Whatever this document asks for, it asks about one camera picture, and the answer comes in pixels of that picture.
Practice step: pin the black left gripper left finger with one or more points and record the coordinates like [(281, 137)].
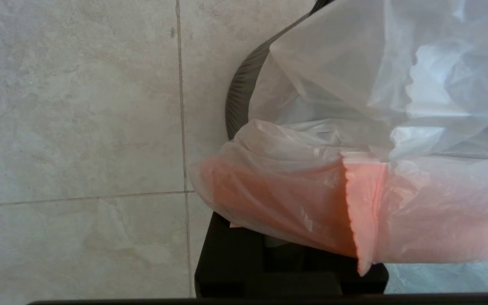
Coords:
[(235, 262)]

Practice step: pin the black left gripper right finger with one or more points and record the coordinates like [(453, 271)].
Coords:
[(333, 273)]

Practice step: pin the white red-print trash bag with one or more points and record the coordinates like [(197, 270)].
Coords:
[(354, 148)]

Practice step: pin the black trash bin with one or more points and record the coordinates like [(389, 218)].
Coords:
[(242, 93)]

